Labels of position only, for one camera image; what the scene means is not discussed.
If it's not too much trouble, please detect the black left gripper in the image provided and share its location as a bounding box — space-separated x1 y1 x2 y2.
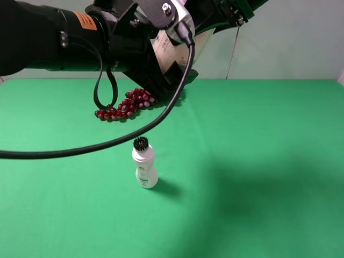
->
85 1 186 102

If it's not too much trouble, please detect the cream roll with purple top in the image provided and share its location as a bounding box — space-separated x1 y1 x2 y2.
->
153 28 215 74

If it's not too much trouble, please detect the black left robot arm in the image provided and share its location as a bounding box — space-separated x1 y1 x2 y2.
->
1 1 198 102

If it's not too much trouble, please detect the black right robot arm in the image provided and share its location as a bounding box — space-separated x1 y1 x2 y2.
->
185 0 267 35

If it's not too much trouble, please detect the red artificial grape bunch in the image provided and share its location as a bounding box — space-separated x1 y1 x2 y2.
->
95 88 158 123

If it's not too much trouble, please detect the white bottle with brush cap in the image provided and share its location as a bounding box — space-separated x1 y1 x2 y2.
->
132 137 159 189

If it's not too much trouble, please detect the green tablecloth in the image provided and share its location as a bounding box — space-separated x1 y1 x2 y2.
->
1 80 343 257

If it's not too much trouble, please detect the black flat ribbon cable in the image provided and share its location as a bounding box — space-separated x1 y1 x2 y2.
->
93 45 118 110

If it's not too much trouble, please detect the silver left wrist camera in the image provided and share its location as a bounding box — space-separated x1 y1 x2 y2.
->
135 0 195 45

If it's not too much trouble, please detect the black left camera cable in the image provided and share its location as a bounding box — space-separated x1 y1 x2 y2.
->
0 21 196 160

